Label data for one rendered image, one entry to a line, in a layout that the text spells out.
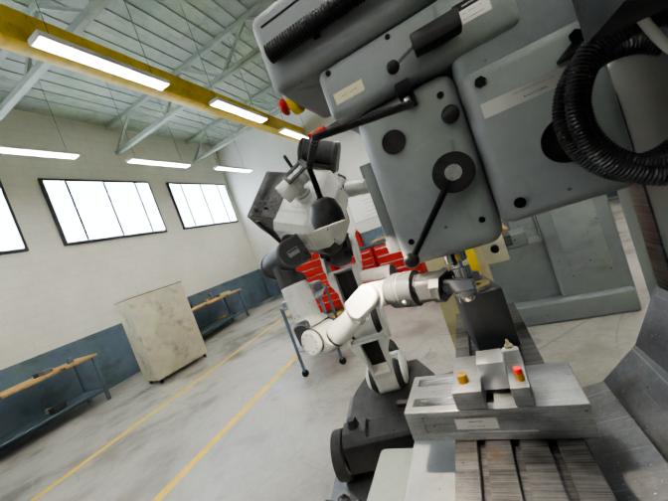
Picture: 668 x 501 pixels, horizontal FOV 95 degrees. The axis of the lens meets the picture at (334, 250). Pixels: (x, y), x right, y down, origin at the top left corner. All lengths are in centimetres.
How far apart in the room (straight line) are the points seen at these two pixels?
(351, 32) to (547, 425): 81
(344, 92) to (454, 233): 33
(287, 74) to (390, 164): 27
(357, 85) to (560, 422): 73
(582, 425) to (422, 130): 61
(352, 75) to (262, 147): 1119
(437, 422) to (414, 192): 50
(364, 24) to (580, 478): 84
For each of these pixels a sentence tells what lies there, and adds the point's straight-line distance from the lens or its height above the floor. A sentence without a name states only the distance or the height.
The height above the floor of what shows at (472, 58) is 162.
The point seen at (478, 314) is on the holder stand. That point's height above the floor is 104.
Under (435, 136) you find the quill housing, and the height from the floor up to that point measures 153.
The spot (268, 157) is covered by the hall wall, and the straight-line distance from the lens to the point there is 1163.
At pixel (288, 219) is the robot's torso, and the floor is 153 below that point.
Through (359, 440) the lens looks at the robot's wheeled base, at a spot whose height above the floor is 59.
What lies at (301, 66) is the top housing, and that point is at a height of 175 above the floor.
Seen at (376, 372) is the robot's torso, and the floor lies 75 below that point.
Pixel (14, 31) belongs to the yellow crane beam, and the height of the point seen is 484.
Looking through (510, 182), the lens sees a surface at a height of 141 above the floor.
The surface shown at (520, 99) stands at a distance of 61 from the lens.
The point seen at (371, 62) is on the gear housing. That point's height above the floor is 169.
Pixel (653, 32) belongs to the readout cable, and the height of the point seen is 151.
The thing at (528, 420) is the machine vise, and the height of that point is 96.
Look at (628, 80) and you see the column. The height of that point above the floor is 151.
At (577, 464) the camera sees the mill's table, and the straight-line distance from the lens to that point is 76.
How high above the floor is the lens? 142
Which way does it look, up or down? 3 degrees down
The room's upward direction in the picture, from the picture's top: 20 degrees counter-clockwise
